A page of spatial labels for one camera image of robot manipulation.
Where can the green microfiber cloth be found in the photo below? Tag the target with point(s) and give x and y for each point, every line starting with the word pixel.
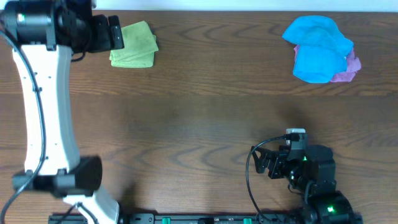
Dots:
pixel 139 41

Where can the folded green cloth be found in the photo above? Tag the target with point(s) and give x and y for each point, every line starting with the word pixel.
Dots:
pixel 144 61

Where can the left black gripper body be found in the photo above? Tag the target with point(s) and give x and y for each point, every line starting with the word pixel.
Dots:
pixel 115 32

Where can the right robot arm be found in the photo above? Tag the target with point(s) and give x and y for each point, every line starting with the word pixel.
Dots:
pixel 310 170

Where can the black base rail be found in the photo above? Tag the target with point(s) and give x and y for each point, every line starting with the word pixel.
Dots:
pixel 150 218

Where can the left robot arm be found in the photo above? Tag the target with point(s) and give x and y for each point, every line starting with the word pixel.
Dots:
pixel 46 38

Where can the purple cloth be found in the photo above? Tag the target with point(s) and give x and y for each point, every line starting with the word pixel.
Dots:
pixel 351 70

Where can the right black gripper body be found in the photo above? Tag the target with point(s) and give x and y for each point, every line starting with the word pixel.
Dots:
pixel 290 170

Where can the blue cloth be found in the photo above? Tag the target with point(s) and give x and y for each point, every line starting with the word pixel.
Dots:
pixel 322 48

